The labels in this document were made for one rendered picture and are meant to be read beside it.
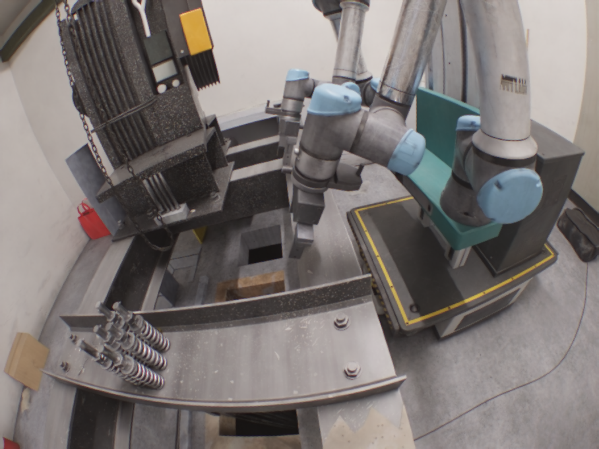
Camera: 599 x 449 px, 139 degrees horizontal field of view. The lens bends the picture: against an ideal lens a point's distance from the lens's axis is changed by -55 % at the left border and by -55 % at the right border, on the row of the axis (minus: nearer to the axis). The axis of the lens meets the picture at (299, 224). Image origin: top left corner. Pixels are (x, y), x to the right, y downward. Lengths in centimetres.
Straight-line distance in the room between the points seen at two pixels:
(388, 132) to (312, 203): 17
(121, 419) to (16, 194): 250
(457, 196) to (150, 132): 106
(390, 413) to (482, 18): 57
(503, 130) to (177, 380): 70
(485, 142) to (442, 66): 53
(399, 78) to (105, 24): 103
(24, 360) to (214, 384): 217
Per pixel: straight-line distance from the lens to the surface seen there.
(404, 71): 47
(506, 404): 129
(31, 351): 255
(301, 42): 211
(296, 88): 85
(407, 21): 48
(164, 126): 104
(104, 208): 133
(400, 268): 100
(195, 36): 92
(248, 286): 147
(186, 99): 102
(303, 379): 45
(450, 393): 118
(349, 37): 83
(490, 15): 37
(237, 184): 105
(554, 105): 290
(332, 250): 60
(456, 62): 88
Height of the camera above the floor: 110
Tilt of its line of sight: 40 degrees down
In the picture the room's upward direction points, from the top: 14 degrees counter-clockwise
